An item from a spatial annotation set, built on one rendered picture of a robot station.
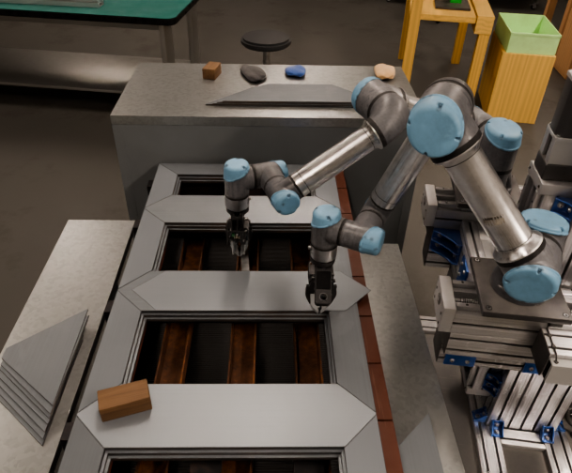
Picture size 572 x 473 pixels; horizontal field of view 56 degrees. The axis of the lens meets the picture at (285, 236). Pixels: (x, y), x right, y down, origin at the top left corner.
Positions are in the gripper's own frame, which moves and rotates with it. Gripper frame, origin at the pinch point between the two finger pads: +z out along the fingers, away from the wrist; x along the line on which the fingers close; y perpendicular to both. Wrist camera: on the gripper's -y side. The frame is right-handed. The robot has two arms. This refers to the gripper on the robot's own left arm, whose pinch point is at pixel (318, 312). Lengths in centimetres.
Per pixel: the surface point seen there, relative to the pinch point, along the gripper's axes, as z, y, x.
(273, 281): 0.7, 14.3, 13.5
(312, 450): 2.0, -43.8, 4.6
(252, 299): 0.7, 5.7, 20.2
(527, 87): 53, 310, -196
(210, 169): 0, 83, 40
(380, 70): -23, 135, -37
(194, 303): 0.7, 4.1, 37.4
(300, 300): 0.7, 5.4, 5.5
